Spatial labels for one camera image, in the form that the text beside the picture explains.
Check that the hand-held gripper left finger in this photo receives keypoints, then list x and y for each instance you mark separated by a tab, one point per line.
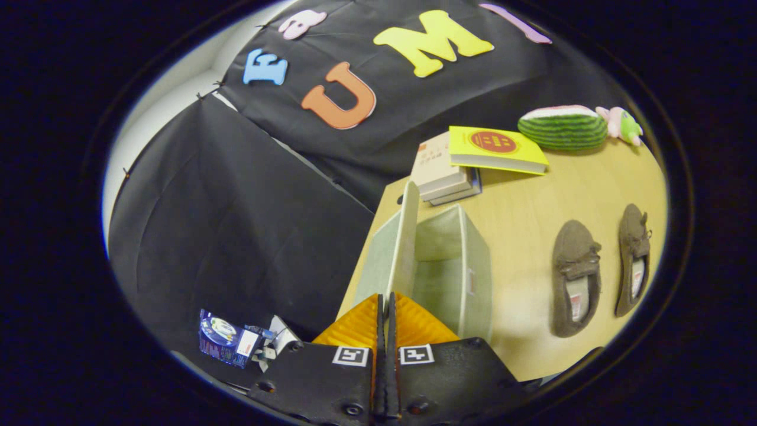
331	384

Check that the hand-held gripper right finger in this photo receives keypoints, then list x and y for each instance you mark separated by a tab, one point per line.
449	384

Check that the green fabric storage box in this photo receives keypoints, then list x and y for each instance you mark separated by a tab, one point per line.
449	266

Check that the brown fuzzy shoe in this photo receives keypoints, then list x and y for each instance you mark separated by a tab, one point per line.
633	236
573	254

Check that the blue printed package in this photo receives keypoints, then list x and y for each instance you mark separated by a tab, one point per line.
222	340

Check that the beige book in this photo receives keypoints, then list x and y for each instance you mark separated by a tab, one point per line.
434	168

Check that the yellow book with red circle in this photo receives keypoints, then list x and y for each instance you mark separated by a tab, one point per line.
497	148

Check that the watermelon slice plush toy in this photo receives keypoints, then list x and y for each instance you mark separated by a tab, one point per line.
562	130

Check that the pink and green plush toy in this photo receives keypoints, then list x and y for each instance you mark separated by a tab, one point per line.
621	123

